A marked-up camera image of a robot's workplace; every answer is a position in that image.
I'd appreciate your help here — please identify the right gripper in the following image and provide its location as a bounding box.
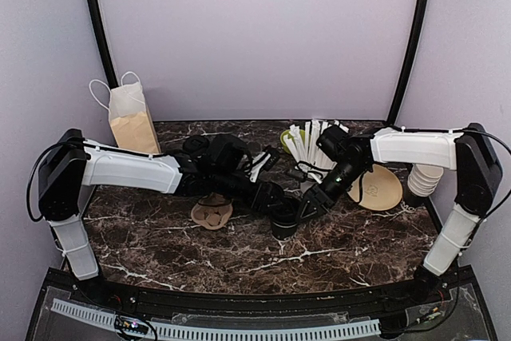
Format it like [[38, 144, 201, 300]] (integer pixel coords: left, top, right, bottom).
[[296, 159, 369, 223]]

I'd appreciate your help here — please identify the single black lid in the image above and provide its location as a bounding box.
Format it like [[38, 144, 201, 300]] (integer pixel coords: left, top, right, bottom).
[[182, 135, 210, 157], [269, 197, 299, 228]]

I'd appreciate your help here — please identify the brown pulp cup carrier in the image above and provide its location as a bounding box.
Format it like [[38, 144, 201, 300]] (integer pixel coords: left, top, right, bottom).
[[191, 193, 233, 231]]

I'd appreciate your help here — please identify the stack of paper cups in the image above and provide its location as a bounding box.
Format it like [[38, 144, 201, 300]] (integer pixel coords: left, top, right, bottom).
[[403, 164, 444, 208]]

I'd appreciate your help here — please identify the brown paper bag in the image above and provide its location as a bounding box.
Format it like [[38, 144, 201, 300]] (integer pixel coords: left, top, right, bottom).
[[89, 71, 161, 155]]

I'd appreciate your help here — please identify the black paper coffee cup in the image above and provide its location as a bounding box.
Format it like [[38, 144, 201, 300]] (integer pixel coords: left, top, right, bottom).
[[186, 153, 203, 166]]

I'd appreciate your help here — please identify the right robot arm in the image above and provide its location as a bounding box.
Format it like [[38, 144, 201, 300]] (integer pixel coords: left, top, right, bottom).
[[295, 123, 503, 304]]

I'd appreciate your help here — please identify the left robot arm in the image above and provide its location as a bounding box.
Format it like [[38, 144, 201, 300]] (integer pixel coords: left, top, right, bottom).
[[27, 129, 299, 306]]

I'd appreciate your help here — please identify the white cup holding straws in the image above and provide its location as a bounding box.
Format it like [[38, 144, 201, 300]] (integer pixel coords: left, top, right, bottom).
[[300, 180, 315, 194]]

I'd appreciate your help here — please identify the bundle of white wrapped straws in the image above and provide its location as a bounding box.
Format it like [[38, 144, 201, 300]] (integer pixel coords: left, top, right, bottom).
[[280, 120, 349, 169]]

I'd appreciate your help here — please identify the beige plate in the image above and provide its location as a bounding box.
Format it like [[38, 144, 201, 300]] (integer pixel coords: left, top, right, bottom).
[[347, 165, 403, 212]]

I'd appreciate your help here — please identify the green bowl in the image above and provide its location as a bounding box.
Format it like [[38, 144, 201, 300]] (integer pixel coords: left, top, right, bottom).
[[279, 129, 311, 155]]

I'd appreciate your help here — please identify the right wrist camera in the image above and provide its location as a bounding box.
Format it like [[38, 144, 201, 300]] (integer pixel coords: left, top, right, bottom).
[[287, 161, 330, 184]]

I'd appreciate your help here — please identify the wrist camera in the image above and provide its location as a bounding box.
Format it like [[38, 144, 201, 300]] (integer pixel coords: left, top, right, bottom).
[[287, 161, 330, 184], [247, 145, 280, 183]]

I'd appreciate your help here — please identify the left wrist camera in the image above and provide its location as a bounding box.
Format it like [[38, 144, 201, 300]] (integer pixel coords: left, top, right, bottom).
[[247, 145, 280, 183]]

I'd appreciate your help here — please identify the right black frame post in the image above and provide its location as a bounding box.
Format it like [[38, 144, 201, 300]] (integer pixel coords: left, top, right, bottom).
[[386, 0, 428, 125]]

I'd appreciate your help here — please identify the black frame post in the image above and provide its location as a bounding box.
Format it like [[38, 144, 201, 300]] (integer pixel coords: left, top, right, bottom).
[[86, 0, 118, 89], [386, 0, 428, 125]]

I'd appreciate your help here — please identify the left black frame post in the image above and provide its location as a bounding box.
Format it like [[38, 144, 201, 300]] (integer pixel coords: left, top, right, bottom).
[[86, 0, 118, 89]]

